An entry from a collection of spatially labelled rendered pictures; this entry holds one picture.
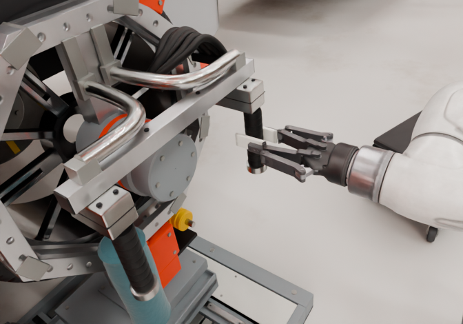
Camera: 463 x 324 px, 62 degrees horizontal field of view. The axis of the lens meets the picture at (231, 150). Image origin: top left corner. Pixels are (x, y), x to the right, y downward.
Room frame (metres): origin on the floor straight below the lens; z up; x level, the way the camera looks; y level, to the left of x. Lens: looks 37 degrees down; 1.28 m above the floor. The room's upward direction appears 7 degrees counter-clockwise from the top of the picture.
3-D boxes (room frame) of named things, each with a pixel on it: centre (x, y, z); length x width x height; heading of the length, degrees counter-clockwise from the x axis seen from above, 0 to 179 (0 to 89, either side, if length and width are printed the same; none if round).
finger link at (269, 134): (0.65, -0.07, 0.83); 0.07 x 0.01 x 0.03; 50
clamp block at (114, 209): (0.39, 0.19, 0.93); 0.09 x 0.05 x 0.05; 51
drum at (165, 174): (0.60, 0.18, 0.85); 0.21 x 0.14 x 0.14; 51
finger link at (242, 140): (0.61, -0.04, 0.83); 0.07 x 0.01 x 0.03; 51
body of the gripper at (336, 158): (0.53, -0.17, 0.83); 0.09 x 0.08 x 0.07; 51
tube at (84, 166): (0.49, 0.21, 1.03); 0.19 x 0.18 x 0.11; 51
